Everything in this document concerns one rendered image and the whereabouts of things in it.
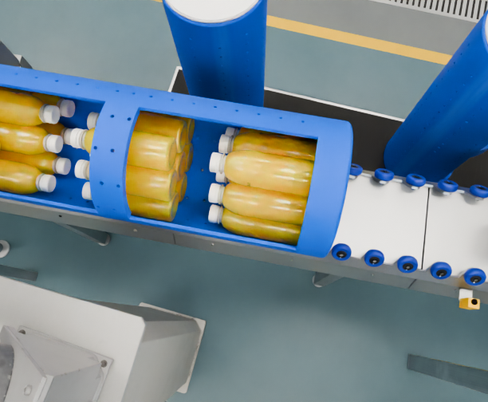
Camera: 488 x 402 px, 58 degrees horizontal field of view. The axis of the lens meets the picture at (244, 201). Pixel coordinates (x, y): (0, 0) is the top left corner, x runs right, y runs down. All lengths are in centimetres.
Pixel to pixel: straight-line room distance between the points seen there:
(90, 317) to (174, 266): 117
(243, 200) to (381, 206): 39
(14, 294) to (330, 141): 65
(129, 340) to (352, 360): 132
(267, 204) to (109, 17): 190
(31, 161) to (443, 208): 98
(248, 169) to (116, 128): 25
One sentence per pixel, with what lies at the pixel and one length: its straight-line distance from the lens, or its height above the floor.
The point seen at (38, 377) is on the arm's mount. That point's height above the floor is 140.
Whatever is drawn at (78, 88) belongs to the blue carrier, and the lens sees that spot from 95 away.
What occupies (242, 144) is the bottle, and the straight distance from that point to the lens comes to 90.
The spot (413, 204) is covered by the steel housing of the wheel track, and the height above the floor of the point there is 93.
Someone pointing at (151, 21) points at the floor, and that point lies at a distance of 254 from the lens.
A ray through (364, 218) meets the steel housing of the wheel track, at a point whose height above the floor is 93.
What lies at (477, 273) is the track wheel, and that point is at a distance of 112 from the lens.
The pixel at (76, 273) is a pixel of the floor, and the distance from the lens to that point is 214.
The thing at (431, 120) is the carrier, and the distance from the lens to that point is 157.
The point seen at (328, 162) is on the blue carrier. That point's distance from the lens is 81.
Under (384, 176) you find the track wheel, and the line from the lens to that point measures 109.
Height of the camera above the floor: 198
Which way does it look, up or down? 75 degrees down
